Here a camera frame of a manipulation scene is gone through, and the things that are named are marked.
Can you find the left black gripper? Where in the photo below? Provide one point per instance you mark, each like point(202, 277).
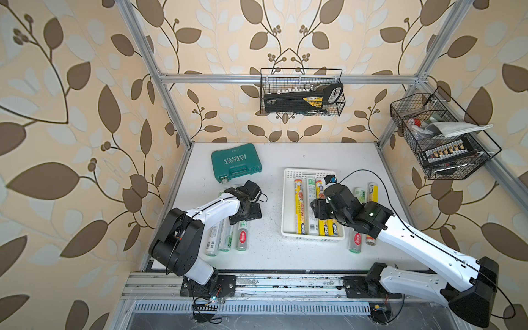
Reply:
point(248, 210)

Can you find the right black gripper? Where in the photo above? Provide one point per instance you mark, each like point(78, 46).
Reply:
point(318, 208)

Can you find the green white wrap roll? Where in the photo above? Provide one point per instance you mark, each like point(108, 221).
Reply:
point(313, 222)

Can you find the yellow plastic wrap roll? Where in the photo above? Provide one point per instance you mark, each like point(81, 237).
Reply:
point(299, 207)

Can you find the white plastic basket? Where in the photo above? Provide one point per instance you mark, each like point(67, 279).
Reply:
point(288, 221)

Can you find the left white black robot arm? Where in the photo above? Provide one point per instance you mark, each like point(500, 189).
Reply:
point(178, 239)

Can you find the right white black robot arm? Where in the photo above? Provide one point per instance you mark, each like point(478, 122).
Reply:
point(467, 286)

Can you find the green label wrap roll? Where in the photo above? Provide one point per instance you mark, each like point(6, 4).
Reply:
point(242, 236)

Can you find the clear wrap roll thin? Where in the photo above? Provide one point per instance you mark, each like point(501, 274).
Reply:
point(226, 236)

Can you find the green wrap roll right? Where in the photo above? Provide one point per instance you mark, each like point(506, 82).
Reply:
point(355, 241)

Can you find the clear plastic wrap roll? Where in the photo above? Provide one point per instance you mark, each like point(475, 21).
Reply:
point(214, 237)

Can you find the green plastic tool case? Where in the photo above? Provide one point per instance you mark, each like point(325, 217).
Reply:
point(235, 162)

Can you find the black yellow hand saw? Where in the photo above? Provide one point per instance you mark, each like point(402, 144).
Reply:
point(322, 100)

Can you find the white paper sheet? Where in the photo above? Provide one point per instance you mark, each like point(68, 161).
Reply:
point(453, 129)

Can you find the black bit set holder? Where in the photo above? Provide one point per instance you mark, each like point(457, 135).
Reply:
point(447, 153)

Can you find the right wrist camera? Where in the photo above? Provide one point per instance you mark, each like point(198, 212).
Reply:
point(330, 179)

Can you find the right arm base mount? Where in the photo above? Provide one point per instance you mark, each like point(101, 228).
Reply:
point(363, 287)

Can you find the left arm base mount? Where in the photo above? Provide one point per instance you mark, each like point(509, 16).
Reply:
point(219, 286)

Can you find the back black wire basket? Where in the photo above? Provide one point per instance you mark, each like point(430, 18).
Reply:
point(280, 78)

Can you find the black wire basket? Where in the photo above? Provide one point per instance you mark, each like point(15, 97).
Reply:
point(412, 114)
point(280, 78)

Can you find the right black wire basket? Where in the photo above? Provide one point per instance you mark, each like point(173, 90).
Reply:
point(412, 114)

